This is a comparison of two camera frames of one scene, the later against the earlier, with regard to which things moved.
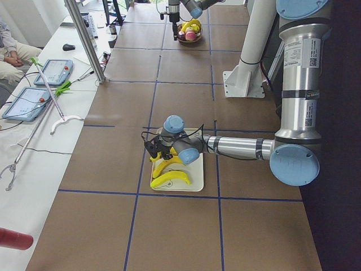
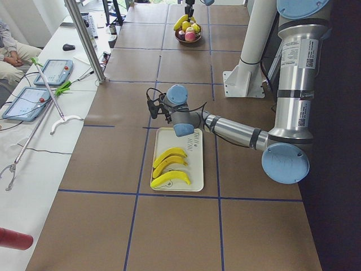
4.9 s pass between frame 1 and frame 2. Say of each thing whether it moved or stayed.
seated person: stayed
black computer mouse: stayed
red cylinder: stayed
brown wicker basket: stayed
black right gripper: moved
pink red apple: stayed
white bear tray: stayed
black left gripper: moved
